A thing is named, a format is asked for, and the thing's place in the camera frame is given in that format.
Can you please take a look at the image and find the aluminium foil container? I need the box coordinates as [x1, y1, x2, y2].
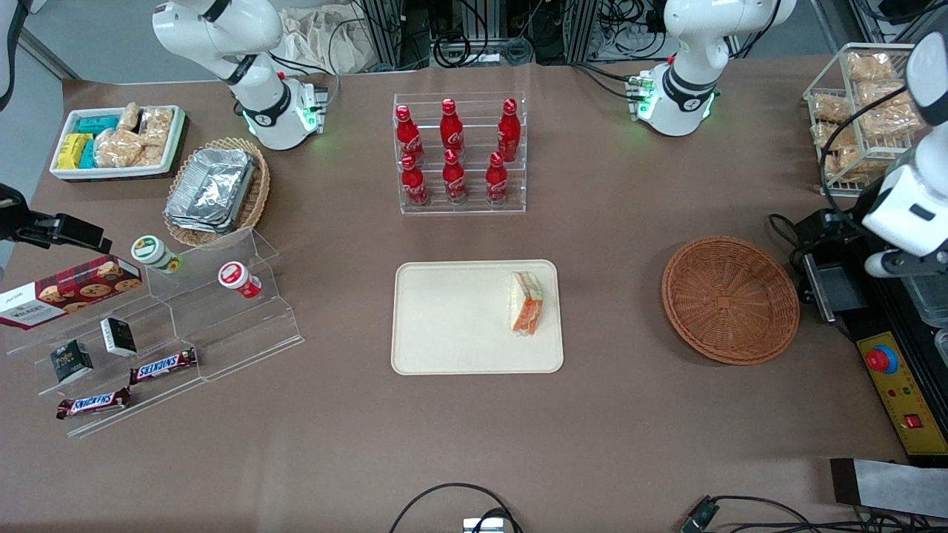
[166, 148, 258, 224]

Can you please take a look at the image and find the black looped cable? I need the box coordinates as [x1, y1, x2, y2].
[389, 483, 524, 533]

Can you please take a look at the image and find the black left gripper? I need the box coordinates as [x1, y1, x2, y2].
[796, 185, 881, 252]

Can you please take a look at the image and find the small black box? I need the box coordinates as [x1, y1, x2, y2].
[100, 317, 138, 358]
[50, 339, 95, 384]

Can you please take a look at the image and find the clear bag of pastries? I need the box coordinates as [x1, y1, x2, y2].
[847, 52, 895, 81]
[859, 80, 924, 141]
[811, 95, 852, 124]
[812, 122, 861, 180]

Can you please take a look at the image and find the white rectangular snack tray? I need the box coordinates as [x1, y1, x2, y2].
[50, 105, 186, 181]

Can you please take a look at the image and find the plastic-wrapped triangle sandwich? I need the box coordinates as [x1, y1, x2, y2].
[508, 271, 545, 337]

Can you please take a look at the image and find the yellow snack packet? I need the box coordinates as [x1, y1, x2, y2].
[57, 133, 93, 170]

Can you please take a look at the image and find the round brown wicker basket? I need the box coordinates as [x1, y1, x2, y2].
[661, 235, 801, 366]

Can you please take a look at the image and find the beige plastic serving tray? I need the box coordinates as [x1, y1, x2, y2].
[391, 259, 565, 376]

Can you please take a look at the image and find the red cola bottle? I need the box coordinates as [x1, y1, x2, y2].
[485, 152, 510, 205]
[400, 153, 431, 207]
[440, 98, 465, 158]
[395, 104, 426, 164]
[497, 98, 522, 162]
[442, 149, 469, 205]

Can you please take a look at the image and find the oval tan wicker basket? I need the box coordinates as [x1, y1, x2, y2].
[163, 137, 271, 249]

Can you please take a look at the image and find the brown Snickers bar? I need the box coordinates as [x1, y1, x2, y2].
[130, 347, 198, 385]
[56, 386, 132, 420]

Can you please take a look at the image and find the white wire basket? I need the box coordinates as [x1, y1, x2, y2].
[803, 43, 927, 197]

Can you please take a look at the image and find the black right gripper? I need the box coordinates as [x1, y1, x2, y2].
[0, 184, 113, 255]

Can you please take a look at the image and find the large clear plastic container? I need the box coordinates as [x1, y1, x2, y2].
[900, 274, 948, 328]

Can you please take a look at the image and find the black machine with yellow panel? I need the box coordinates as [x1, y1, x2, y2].
[796, 222, 948, 467]

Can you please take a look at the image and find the black hanging cable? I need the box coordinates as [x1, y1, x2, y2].
[0, 0, 32, 112]

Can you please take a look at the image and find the black arm base cable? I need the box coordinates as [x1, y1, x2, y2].
[569, 61, 644, 101]
[267, 50, 341, 112]

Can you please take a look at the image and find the crumpled beige cloth bag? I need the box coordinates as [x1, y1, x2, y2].
[278, 6, 371, 73]

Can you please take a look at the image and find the red-lidded white cup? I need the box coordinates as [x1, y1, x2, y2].
[218, 261, 263, 300]

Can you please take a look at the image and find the clear acrylic stepped display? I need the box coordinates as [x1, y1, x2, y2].
[6, 227, 305, 439]

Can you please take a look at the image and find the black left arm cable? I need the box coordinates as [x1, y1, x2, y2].
[818, 104, 910, 217]

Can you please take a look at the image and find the red tartan cookie box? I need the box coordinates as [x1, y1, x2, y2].
[0, 254, 143, 331]

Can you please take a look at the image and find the grey flat board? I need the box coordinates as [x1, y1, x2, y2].
[829, 457, 948, 519]

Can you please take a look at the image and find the black machine power cable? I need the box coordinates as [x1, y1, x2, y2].
[768, 213, 813, 276]

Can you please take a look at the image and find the clear acrylic bottle rack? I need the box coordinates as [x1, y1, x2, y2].
[393, 92, 527, 216]

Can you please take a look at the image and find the grey metal rail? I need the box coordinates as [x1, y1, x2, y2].
[15, 28, 82, 80]

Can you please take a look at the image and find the green-lidded white cup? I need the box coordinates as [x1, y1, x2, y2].
[131, 235, 183, 275]

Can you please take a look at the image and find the aluminium frame post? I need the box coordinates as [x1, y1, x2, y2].
[359, 0, 405, 69]
[563, 0, 601, 64]

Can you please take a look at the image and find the black cable with connector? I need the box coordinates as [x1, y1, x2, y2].
[680, 495, 948, 533]

